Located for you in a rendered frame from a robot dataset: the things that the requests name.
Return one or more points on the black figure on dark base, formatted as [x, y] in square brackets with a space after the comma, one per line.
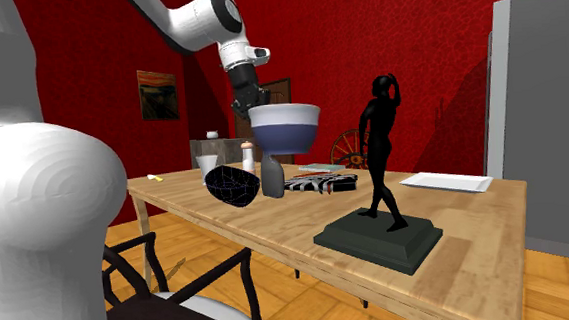
[381, 135]

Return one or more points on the black bowl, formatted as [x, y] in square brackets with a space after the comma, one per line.
[232, 186]

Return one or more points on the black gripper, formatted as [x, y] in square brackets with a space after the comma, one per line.
[245, 86]

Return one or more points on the white and blue bowl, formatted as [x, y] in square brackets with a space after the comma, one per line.
[285, 130]

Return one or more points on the framed wall painting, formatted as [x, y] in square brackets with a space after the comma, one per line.
[158, 95]

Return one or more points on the white pepper mill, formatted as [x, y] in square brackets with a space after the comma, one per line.
[247, 156]

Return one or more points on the grey sideboard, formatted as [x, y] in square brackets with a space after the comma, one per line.
[215, 148]

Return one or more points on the red wagon wheel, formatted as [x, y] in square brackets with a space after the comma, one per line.
[345, 151]

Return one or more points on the white cup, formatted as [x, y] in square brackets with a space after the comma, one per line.
[206, 166]

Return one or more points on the green book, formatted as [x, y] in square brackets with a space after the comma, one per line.
[321, 168]

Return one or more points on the white rectangular plate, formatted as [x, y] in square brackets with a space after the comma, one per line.
[446, 182]

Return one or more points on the grey bottle vase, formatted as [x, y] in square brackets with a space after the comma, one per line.
[272, 179]

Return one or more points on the wooden table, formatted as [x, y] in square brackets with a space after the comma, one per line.
[278, 223]

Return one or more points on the black chair with white seat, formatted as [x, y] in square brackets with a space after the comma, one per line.
[224, 313]

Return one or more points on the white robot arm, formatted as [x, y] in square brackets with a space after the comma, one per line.
[37, 201]

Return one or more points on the small yellow and white item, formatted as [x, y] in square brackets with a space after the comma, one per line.
[154, 177]

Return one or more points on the grey refrigerator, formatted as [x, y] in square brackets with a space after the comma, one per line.
[546, 116]

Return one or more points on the zebra striped book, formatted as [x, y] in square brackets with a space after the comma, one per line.
[315, 182]

